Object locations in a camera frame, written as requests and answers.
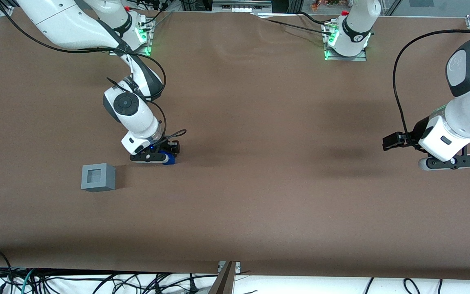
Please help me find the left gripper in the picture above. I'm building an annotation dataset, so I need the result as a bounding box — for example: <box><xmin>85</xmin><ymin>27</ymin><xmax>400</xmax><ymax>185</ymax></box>
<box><xmin>383</xmin><ymin>115</ymin><xmax>470</xmax><ymax>163</ymax></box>

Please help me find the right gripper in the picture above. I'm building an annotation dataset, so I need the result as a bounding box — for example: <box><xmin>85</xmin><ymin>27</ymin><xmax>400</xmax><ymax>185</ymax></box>
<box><xmin>121</xmin><ymin>130</ymin><xmax>181</xmax><ymax>156</ymax></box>

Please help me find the gray square base block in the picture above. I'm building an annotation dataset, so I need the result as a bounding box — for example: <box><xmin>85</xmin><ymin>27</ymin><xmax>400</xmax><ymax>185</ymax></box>
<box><xmin>81</xmin><ymin>163</ymin><xmax>116</xmax><ymax>193</ymax></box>

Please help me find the brown table cover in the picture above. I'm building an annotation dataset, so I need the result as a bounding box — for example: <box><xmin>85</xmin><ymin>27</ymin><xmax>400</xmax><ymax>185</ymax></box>
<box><xmin>0</xmin><ymin>7</ymin><xmax>470</xmax><ymax>281</ymax></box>

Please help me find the white device strip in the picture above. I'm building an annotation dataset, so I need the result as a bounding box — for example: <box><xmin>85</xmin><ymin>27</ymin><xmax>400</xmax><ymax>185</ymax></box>
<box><xmin>212</xmin><ymin>0</ymin><xmax>273</xmax><ymax>13</ymax></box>

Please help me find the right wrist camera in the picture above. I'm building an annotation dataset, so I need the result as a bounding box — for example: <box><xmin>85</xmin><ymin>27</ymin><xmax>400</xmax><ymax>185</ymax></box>
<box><xmin>129</xmin><ymin>150</ymin><xmax>170</xmax><ymax>164</ymax></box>

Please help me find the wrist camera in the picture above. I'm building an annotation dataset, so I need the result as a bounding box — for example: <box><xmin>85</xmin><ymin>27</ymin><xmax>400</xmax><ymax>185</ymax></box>
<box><xmin>418</xmin><ymin>154</ymin><xmax>470</xmax><ymax>172</ymax></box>
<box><xmin>129</xmin><ymin>150</ymin><xmax>170</xmax><ymax>164</ymax></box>

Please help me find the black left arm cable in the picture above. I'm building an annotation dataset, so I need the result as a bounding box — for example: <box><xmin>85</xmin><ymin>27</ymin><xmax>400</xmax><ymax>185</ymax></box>
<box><xmin>392</xmin><ymin>29</ymin><xmax>470</xmax><ymax>148</ymax></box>

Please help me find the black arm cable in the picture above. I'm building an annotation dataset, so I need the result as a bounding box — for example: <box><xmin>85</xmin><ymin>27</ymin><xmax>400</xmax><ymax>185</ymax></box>
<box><xmin>392</xmin><ymin>29</ymin><xmax>470</xmax><ymax>148</ymax></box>
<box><xmin>0</xmin><ymin>0</ymin><xmax>187</xmax><ymax>151</ymax></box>

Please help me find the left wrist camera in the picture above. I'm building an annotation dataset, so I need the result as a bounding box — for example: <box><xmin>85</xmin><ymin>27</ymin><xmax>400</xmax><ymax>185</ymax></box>
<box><xmin>418</xmin><ymin>154</ymin><xmax>470</xmax><ymax>172</ymax></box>

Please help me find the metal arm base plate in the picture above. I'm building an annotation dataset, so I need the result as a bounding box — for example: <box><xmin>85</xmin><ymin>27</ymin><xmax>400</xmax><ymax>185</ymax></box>
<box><xmin>324</xmin><ymin>21</ymin><xmax>368</xmax><ymax>62</ymax></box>
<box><xmin>108</xmin><ymin>17</ymin><xmax>154</xmax><ymax>57</ymax></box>

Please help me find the aluminium profile post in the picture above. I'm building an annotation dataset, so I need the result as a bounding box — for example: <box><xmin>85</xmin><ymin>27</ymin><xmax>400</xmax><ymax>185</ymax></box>
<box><xmin>208</xmin><ymin>261</ymin><xmax>241</xmax><ymax>294</ymax></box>

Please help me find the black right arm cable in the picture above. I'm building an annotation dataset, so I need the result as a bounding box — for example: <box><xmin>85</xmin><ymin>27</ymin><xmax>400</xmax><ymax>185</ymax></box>
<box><xmin>0</xmin><ymin>0</ymin><xmax>187</xmax><ymax>151</ymax></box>

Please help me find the black cable on table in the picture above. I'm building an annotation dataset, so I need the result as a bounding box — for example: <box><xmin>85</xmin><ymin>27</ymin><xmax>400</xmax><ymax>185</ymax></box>
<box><xmin>251</xmin><ymin>11</ymin><xmax>335</xmax><ymax>34</ymax></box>

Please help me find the teal floor cable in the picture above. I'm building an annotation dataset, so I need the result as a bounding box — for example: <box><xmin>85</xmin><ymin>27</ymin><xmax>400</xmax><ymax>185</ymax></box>
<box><xmin>13</xmin><ymin>268</ymin><xmax>36</xmax><ymax>294</ymax></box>

